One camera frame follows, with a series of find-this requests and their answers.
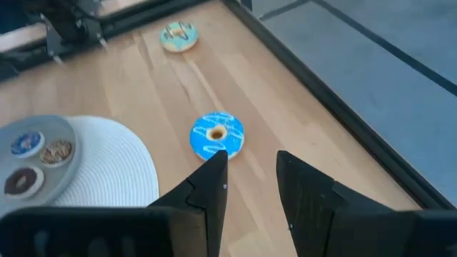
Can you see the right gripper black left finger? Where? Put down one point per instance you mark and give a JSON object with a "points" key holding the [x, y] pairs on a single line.
{"points": [[107, 232]]}

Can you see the blue white-striped donut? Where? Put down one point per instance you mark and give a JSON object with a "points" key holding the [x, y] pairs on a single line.
{"points": [[200, 139]]}

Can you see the mint green striped donut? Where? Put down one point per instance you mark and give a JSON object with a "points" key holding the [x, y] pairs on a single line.
{"points": [[168, 41]]}

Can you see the small brown sprinkled donut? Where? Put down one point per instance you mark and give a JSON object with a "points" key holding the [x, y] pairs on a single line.
{"points": [[56, 152]]}

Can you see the small chocolate donut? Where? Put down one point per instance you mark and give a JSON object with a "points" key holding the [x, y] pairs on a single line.
{"points": [[14, 185]]}

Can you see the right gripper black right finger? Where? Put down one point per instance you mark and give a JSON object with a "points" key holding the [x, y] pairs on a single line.
{"points": [[339, 228]]}

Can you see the black aluminium table frame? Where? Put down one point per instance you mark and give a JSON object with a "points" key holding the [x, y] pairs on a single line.
{"points": [[323, 91]]}

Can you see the grey plate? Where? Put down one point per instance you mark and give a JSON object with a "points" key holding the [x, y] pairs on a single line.
{"points": [[57, 128]]}

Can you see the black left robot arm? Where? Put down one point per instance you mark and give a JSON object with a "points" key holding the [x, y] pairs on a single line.
{"points": [[71, 25]]}

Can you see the small dark blue donut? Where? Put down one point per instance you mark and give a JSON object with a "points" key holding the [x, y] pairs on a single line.
{"points": [[26, 143]]}

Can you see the white round woven placemat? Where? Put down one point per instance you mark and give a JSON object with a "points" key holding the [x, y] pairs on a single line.
{"points": [[118, 167]]}

